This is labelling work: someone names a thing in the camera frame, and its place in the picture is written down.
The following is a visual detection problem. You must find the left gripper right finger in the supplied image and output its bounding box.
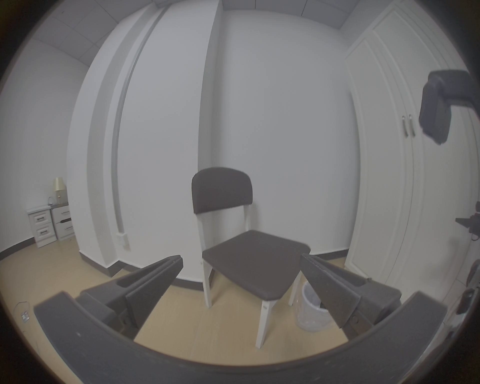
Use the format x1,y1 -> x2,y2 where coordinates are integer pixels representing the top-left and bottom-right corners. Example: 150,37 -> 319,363
300,254 -> 403,340

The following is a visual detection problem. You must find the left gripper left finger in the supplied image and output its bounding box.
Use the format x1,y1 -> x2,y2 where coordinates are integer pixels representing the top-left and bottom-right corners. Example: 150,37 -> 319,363
80,255 -> 184,340

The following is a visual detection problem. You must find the clear plastic bag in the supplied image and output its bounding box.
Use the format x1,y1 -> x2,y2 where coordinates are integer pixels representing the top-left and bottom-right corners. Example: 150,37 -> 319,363
298,281 -> 332,332

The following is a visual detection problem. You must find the white trash bin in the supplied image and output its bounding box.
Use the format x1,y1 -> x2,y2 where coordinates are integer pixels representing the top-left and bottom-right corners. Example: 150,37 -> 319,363
298,281 -> 332,331

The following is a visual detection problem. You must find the white dark-topped bedside table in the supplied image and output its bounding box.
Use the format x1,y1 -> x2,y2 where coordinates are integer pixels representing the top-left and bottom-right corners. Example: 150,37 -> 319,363
50,202 -> 76,241

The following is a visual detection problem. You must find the grey and white chair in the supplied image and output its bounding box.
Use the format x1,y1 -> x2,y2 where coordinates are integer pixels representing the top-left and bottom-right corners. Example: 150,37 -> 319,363
191,167 -> 311,349

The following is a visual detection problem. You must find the white wardrobe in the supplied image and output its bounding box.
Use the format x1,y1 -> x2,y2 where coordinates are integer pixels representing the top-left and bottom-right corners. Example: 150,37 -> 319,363
344,0 -> 480,301

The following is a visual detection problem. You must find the cream table lamp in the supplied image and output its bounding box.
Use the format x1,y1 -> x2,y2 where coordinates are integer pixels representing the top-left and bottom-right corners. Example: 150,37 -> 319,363
52,177 -> 68,206

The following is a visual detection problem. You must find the white wall cable duct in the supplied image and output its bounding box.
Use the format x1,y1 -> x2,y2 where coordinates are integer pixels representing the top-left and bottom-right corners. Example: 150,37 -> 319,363
110,5 -> 167,249

